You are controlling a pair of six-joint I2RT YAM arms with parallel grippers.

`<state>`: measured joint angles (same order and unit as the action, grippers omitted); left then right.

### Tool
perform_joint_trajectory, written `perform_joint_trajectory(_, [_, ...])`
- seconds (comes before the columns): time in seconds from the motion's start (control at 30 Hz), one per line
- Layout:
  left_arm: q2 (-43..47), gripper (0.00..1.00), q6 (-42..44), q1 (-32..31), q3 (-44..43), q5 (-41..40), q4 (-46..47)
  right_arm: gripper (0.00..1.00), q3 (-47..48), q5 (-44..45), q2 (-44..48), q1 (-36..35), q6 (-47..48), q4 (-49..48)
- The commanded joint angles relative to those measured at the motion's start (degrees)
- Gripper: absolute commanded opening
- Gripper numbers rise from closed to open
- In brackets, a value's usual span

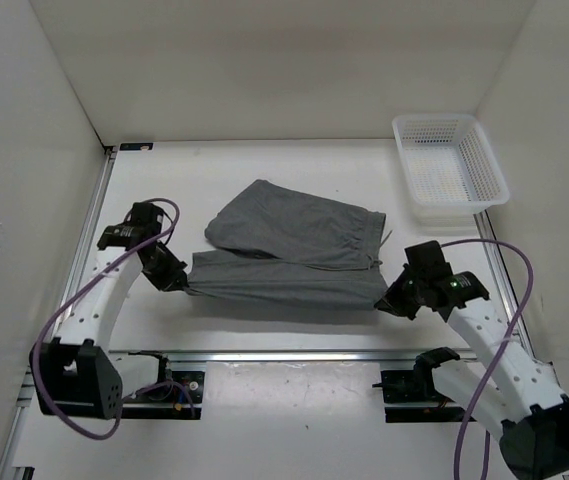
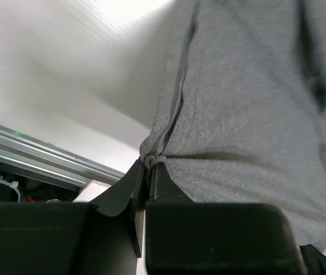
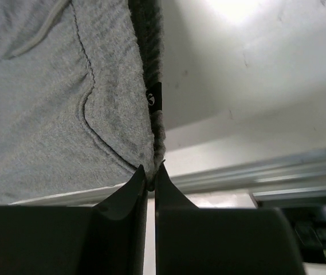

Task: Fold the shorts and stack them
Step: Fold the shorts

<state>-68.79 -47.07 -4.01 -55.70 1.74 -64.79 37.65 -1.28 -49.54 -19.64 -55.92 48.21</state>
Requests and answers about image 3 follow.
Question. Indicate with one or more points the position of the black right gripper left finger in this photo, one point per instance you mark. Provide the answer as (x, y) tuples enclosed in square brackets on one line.
[(121, 227)]

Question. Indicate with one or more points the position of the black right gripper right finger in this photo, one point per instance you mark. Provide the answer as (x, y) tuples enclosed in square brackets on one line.
[(172, 237)]

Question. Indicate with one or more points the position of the grey cotton shorts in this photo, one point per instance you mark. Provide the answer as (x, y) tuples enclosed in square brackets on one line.
[(80, 83)]

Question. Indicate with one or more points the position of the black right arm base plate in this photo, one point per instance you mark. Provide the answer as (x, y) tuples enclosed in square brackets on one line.
[(309, 226)]

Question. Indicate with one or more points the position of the aluminium front frame rail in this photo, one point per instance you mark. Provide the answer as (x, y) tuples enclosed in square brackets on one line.
[(292, 179)]

